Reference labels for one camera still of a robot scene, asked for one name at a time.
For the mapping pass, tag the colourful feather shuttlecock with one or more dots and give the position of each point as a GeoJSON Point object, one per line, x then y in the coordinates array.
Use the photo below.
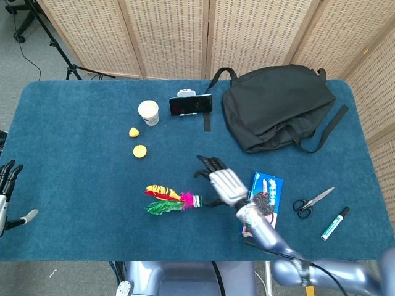
{"type": "Point", "coordinates": [172, 199]}

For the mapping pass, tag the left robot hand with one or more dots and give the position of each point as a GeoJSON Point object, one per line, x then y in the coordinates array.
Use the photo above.
{"type": "Point", "coordinates": [7, 192]}

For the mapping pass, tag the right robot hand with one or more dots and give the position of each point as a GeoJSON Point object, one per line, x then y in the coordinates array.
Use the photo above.
{"type": "Point", "coordinates": [226, 186]}

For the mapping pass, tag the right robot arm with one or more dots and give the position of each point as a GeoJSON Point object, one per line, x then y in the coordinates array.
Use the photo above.
{"type": "Point", "coordinates": [296, 256]}

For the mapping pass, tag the black smartphone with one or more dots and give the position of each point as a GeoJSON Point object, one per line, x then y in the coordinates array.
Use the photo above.
{"type": "Point", "coordinates": [190, 104]}

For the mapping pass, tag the white paper cup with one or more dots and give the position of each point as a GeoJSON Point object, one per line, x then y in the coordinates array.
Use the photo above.
{"type": "Point", "coordinates": [148, 113]}

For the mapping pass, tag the yellow round disc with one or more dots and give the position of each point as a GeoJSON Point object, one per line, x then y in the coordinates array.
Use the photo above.
{"type": "Point", "coordinates": [139, 151]}

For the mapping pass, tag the black office chair base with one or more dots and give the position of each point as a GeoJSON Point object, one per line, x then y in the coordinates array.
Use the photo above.
{"type": "Point", "coordinates": [20, 18]}

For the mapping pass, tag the white phone stand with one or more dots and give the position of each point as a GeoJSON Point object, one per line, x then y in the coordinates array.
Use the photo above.
{"type": "Point", "coordinates": [186, 93]}

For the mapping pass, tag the blue table mat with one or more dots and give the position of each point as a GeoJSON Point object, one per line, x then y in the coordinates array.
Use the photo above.
{"type": "Point", "coordinates": [92, 185]}

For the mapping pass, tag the blue Oreo cookie box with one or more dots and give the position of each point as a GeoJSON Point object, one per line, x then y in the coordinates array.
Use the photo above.
{"type": "Point", "coordinates": [268, 194]}

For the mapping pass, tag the yellow crumpled lump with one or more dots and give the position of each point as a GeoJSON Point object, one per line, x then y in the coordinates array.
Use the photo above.
{"type": "Point", "coordinates": [134, 132]}

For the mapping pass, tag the green white marker pen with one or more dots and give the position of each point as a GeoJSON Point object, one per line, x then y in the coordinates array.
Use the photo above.
{"type": "Point", "coordinates": [334, 223]}

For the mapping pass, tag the black fabric backpack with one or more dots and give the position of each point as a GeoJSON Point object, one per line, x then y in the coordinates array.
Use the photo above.
{"type": "Point", "coordinates": [277, 108]}

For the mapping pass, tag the blue-grey robot torso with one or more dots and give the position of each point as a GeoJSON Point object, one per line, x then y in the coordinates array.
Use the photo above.
{"type": "Point", "coordinates": [185, 279]}

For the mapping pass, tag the black tripod stand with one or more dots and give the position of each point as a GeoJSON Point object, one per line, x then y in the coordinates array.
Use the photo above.
{"type": "Point", "coordinates": [58, 46]}

